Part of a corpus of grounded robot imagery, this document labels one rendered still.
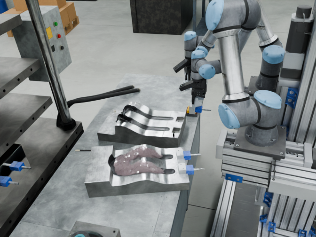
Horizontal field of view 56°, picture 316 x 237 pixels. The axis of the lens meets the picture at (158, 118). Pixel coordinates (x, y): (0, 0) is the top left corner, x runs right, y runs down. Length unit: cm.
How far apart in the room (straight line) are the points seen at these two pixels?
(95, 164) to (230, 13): 95
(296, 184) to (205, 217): 112
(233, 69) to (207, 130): 195
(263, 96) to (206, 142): 175
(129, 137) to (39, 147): 57
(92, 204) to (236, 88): 86
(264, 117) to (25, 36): 142
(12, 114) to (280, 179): 145
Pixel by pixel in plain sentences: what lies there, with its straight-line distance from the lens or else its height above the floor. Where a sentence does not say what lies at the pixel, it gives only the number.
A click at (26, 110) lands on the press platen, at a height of 104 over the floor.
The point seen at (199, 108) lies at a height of 94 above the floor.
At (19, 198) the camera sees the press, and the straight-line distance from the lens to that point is 173.
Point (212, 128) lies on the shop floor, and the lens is 321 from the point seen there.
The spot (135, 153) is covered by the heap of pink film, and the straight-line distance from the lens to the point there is 158.
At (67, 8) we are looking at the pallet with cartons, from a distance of 647.
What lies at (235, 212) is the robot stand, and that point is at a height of 21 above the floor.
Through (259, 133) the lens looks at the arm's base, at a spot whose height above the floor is 110.
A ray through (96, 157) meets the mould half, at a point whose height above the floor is 91.
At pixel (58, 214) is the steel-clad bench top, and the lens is 155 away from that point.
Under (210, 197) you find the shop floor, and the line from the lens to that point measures 254.
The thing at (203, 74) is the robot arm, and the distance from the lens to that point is 156.
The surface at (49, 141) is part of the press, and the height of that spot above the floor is 79.
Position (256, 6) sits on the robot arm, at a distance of 134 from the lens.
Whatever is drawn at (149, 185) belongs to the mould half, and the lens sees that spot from 148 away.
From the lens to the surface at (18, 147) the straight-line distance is 176.
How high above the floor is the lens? 196
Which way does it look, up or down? 36 degrees down
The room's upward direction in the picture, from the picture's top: 4 degrees counter-clockwise
